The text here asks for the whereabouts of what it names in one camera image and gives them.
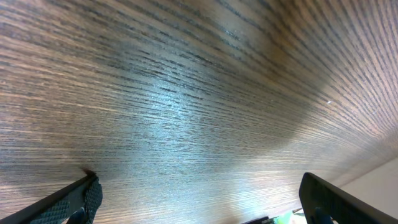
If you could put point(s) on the teal tissue pack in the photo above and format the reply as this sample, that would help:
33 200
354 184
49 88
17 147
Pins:
290 218

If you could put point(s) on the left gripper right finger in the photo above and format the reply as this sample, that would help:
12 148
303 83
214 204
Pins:
324 203

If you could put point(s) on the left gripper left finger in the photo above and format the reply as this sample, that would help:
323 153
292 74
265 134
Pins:
75 203

